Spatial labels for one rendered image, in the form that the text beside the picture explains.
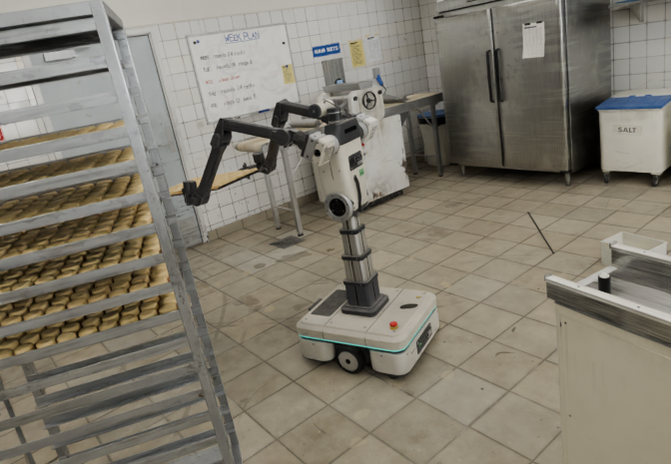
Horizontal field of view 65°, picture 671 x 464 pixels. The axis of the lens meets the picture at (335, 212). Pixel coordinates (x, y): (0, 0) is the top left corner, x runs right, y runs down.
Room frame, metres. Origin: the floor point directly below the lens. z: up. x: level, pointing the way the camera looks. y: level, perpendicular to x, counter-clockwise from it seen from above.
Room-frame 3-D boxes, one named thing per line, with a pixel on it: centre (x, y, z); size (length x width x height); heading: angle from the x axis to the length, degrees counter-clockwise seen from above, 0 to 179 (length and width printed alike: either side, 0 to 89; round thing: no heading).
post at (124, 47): (1.82, 0.58, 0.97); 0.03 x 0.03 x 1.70; 13
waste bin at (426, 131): (6.59, -1.50, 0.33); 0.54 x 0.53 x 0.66; 36
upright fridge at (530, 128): (5.43, -2.11, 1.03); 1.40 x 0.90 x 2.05; 36
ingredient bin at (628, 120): (4.62, -2.87, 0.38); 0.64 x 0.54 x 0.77; 128
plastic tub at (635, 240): (2.98, -1.80, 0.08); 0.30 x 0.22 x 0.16; 25
